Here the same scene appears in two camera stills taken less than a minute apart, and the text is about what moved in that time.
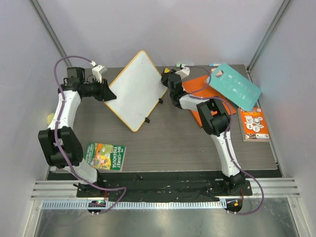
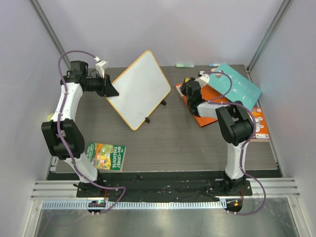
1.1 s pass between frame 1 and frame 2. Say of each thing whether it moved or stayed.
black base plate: stayed
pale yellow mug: stayed
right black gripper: moved
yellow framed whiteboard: stayed
